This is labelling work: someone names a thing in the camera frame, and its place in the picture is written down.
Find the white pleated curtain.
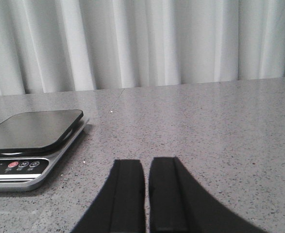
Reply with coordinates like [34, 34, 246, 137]
[0, 0, 285, 95]

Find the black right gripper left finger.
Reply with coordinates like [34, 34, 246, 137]
[72, 160, 145, 233]

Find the silver black kitchen scale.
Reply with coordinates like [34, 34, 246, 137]
[0, 110, 89, 192]

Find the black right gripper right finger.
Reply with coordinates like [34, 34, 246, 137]
[149, 157, 263, 233]

